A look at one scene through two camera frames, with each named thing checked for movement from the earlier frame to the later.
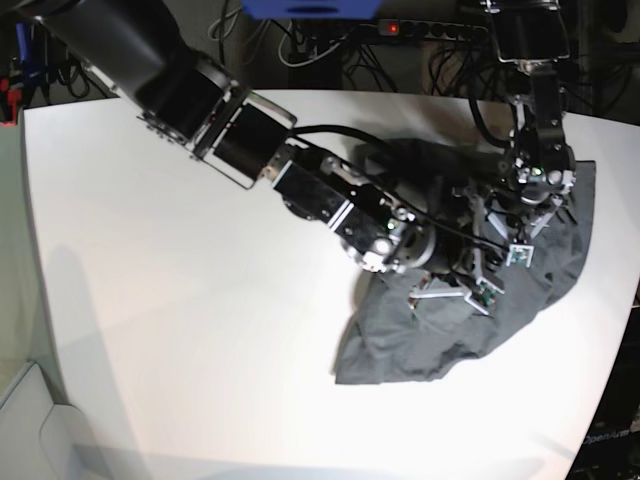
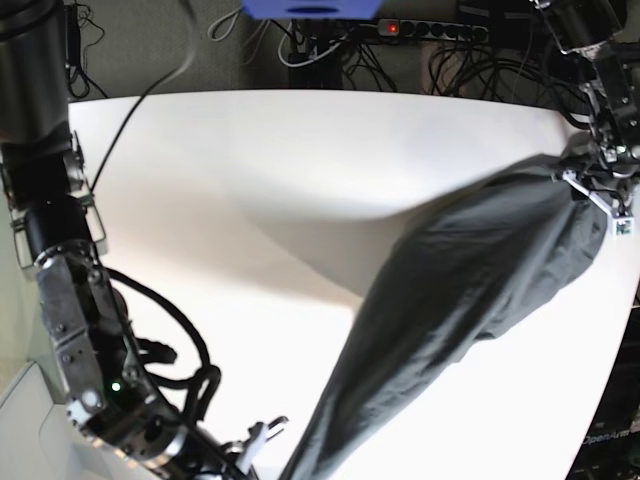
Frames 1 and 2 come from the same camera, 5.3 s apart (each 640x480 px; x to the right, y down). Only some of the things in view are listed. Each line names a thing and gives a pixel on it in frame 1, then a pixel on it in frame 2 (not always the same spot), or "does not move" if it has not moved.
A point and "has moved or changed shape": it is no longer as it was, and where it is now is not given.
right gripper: [522, 221] to [618, 193]
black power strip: [431, 30] does not move
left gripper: [462, 280] to [240, 452]
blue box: [311, 9] does not move
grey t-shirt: [390, 337] has moved or changed shape
